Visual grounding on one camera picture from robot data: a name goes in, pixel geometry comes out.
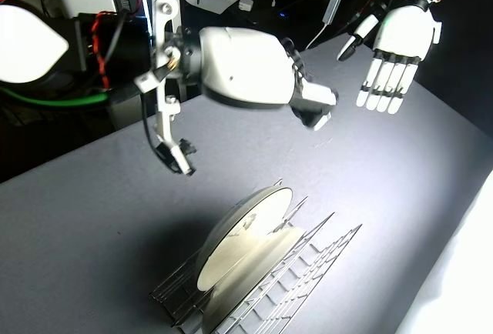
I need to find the black flat device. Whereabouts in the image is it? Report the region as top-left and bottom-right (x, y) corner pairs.
(230, 0), (288, 25)

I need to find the green cable of right arm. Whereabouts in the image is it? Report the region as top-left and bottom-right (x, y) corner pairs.
(0, 87), (109, 108)

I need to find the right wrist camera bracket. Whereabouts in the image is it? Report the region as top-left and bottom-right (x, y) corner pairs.
(133, 0), (197, 176)

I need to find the white thin cable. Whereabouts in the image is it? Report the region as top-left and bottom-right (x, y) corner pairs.
(305, 22), (328, 51)

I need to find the red black twisted wire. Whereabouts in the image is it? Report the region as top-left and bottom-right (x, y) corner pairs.
(0, 0), (142, 91)

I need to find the silver usb adapter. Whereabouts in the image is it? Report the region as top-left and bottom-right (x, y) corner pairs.
(321, 0), (347, 25)

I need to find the metal wire dish rack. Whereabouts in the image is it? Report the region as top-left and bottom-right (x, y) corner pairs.
(149, 178), (363, 334)

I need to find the white round plate grey print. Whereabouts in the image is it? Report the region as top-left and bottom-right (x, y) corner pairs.
(196, 186), (293, 292)
(202, 225), (307, 331)

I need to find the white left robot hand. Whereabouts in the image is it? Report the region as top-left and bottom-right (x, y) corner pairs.
(337, 2), (435, 115)

